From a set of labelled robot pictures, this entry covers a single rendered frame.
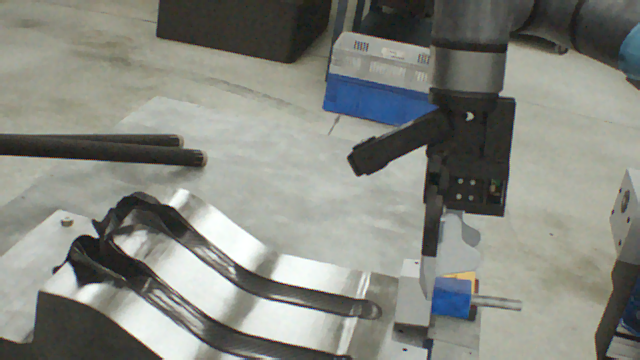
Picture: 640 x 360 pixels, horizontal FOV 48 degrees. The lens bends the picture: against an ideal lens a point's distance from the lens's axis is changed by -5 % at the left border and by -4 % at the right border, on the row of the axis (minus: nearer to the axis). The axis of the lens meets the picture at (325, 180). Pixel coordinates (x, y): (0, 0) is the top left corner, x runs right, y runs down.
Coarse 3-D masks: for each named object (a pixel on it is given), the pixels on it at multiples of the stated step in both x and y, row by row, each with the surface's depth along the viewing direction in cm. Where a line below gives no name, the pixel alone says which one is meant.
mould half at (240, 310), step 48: (48, 240) 89; (144, 240) 79; (240, 240) 89; (0, 288) 78; (48, 288) 68; (96, 288) 69; (192, 288) 77; (336, 288) 85; (384, 288) 86; (0, 336) 71; (48, 336) 70; (96, 336) 68; (144, 336) 68; (192, 336) 72; (288, 336) 76; (336, 336) 77; (384, 336) 78
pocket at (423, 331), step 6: (432, 318) 83; (396, 324) 85; (402, 324) 85; (408, 324) 85; (414, 324) 84; (432, 324) 84; (396, 330) 84; (402, 330) 84; (408, 330) 84; (414, 330) 84; (420, 330) 84; (426, 330) 84; (432, 330) 83; (420, 336) 83; (426, 336) 83; (432, 336) 82
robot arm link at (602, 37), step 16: (592, 0) 67; (608, 0) 66; (624, 0) 65; (576, 16) 68; (592, 16) 67; (608, 16) 65; (624, 16) 64; (576, 32) 69; (592, 32) 67; (608, 32) 65; (624, 32) 64; (576, 48) 71; (592, 48) 68; (608, 48) 66; (624, 48) 64; (608, 64) 68; (624, 64) 65
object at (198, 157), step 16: (16, 144) 101; (32, 144) 103; (48, 144) 105; (64, 144) 107; (80, 144) 109; (96, 144) 112; (112, 144) 114; (128, 144) 117; (96, 160) 113; (112, 160) 114; (128, 160) 116; (144, 160) 118; (160, 160) 121; (176, 160) 123; (192, 160) 125
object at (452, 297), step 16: (416, 272) 78; (400, 288) 78; (416, 288) 77; (448, 288) 78; (464, 288) 78; (400, 304) 78; (416, 304) 78; (432, 304) 78; (448, 304) 77; (464, 304) 77; (480, 304) 78; (496, 304) 78; (512, 304) 78; (400, 320) 78; (416, 320) 78
